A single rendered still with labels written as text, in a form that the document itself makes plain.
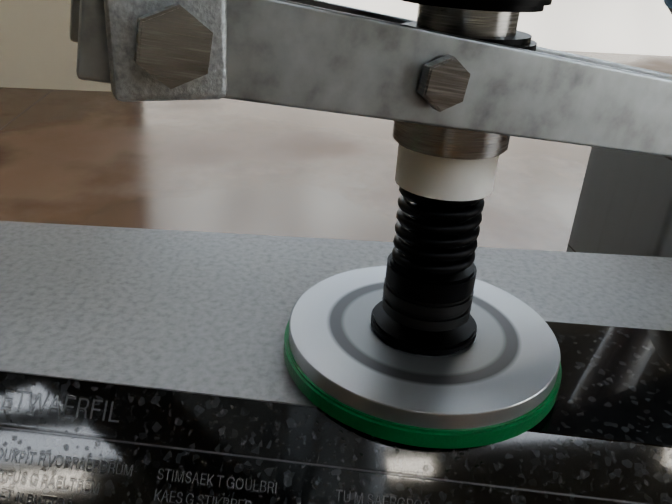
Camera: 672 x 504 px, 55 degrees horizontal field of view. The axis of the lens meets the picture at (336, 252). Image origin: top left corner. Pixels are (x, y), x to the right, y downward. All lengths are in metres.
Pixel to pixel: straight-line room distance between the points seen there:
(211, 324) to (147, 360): 0.07
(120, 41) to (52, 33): 5.19
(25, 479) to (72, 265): 0.24
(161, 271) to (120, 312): 0.08
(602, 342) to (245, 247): 0.37
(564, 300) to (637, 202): 1.03
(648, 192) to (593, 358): 1.09
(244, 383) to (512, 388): 0.19
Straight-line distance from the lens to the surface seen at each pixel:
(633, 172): 1.71
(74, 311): 0.61
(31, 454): 0.53
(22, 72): 5.61
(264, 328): 0.56
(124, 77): 0.30
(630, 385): 0.58
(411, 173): 0.44
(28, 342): 0.57
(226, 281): 0.63
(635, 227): 1.69
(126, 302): 0.61
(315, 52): 0.34
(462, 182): 0.44
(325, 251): 0.70
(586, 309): 0.67
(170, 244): 0.71
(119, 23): 0.29
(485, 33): 0.42
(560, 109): 0.43
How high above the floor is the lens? 1.17
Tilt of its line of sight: 26 degrees down
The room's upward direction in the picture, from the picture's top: 4 degrees clockwise
